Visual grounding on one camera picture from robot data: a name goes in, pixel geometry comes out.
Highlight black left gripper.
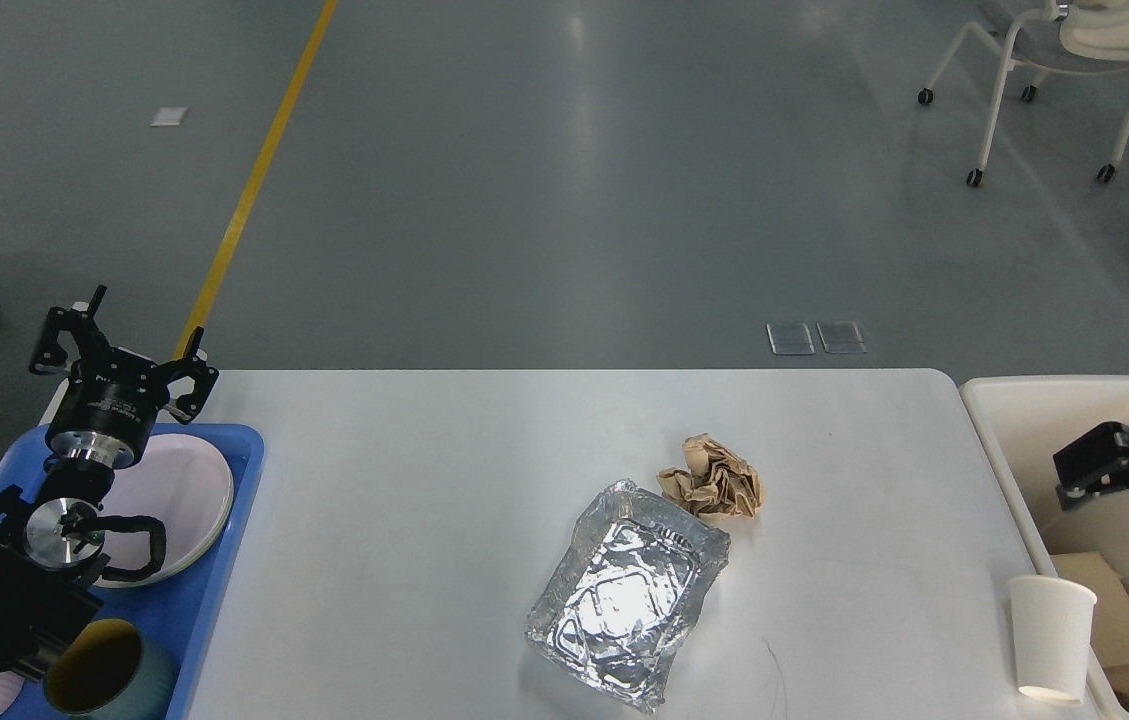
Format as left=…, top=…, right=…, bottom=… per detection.
left=28, top=284, right=218, bottom=469

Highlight pink plate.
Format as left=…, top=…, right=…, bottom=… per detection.
left=94, top=434, right=235, bottom=588

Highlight white paper cup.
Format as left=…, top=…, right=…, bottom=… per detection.
left=1008, top=576, right=1096, bottom=706

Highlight brown paper bag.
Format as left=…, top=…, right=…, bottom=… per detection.
left=1050, top=551, right=1129, bottom=711

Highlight dark teal mug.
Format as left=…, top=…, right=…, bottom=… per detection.
left=43, top=618, right=180, bottom=719

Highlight brown paper ball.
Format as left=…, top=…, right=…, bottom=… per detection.
left=656, top=434, right=765, bottom=524

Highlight large foil tray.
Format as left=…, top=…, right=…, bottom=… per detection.
left=524, top=478, right=730, bottom=714

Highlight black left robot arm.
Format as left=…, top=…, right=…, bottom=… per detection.
left=0, top=286, right=218, bottom=681

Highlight beige plastic bin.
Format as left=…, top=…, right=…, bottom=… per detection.
left=960, top=375, right=1129, bottom=596

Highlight white paper on floor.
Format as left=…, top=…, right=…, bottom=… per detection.
left=149, top=106, right=190, bottom=128

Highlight floor outlet plates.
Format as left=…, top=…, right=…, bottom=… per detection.
left=765, top=322, right=869, bottom=355

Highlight white chair right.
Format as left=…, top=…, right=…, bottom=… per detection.
left=917, top=1, right=1129, bottom=188

